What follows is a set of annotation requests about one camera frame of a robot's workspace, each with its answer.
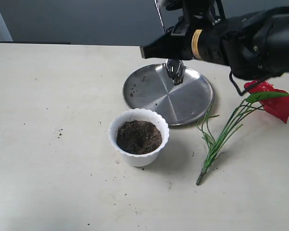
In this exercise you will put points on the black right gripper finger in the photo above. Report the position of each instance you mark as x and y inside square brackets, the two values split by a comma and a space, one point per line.
[166, 47]

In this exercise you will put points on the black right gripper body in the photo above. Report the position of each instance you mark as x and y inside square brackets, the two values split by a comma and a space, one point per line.
[199, 36]

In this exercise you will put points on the silver metal spork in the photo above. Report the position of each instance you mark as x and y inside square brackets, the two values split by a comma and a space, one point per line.
[175, 68]

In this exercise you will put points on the artificial red anthurium plant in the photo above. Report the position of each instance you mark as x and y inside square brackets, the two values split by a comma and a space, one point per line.
[262, 97]

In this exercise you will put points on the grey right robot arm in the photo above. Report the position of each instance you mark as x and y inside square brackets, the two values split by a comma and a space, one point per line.
[254, 45]

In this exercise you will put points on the white plastic flower pot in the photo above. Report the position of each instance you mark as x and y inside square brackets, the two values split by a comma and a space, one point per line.
[139, 135]

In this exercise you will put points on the round steel plate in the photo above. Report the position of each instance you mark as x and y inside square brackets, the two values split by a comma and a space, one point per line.
[150, 88]

